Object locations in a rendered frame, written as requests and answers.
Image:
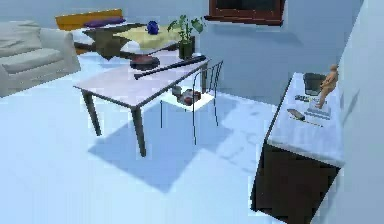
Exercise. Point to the dark red round object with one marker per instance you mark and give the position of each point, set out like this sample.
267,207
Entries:
189,97

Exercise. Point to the grey cup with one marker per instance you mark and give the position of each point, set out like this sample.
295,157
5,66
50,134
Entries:
176,90

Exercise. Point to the black baseball bat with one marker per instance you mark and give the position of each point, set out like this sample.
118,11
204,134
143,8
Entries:
170,66

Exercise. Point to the white dining table dark legs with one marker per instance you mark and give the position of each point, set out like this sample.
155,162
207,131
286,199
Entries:
140,86

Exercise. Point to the dark red round bowl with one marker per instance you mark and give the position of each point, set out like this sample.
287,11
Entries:
144,62

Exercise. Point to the green potted house plant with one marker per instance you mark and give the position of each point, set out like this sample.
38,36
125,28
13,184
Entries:
186,40

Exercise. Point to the yellow table cloth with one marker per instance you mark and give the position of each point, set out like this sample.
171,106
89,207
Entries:
150,38

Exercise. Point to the blue round vase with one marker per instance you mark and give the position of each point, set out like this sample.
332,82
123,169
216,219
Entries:
152,27

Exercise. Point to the grey flat phone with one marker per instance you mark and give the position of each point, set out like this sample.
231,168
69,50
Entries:
296,114

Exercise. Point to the dark red framed window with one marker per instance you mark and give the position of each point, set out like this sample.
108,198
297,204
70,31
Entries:
246,13

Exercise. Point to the dark cabinet with white top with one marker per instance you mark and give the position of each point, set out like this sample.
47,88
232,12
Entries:
296,156

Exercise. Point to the black remote control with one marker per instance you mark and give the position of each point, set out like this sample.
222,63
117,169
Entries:
305,98

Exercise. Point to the dark low coffee table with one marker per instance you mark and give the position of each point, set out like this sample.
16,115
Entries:
103,41

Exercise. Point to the thin grey pencil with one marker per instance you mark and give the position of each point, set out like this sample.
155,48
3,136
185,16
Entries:
311,122

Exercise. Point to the dark grey square box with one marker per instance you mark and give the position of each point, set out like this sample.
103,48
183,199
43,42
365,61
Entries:
313,83

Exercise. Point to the purple cushion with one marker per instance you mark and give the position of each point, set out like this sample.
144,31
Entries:
103,22

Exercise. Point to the grey flat book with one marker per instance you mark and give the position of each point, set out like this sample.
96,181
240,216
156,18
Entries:
319,112

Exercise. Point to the tan human figure statue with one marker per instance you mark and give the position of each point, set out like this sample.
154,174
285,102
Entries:
328,85

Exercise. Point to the orange wooden bench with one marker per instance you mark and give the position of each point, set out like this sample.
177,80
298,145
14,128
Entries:
76,20

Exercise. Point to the white sofa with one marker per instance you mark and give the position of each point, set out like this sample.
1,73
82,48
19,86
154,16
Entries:
30,56

